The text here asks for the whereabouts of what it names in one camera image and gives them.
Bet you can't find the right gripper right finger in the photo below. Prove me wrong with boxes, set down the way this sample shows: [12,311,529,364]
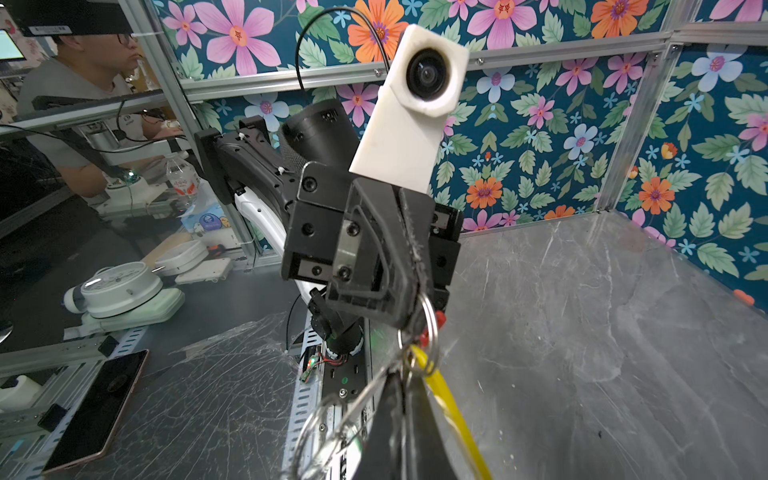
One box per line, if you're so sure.
[404,377,457,480]

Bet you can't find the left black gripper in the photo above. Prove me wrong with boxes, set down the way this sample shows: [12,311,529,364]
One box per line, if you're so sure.
[282,161,463,329]

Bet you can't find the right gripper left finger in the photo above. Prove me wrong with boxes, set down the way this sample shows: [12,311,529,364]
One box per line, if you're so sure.
[353,373,405,480]

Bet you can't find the metal keyring with red handle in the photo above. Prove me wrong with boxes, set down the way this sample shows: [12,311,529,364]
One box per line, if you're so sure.
[287,293,440,479]

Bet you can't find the yellow tagged key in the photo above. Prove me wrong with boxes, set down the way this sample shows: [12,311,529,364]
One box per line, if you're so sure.
[426,368,493,480]

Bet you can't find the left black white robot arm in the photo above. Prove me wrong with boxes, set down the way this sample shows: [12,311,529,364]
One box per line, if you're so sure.
[195,99,463,356]

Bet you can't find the white round device outside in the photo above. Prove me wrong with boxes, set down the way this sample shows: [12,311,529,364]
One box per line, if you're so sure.
[63,262,185,340]

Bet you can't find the smartphone on outside desk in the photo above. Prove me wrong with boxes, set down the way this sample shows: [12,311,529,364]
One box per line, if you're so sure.
[42,350,149,475]

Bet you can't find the person behind glass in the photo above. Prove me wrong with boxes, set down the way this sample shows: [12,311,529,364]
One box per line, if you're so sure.
[14,29,184,199]

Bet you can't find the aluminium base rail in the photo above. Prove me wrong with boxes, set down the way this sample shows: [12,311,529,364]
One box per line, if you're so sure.
[280,313,373,479]

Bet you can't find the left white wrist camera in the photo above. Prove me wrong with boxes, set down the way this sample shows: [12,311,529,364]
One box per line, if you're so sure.
[349,25,470,193]

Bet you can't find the left camera black cable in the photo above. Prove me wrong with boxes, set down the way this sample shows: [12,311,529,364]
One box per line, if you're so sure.
[293,5,394,94]

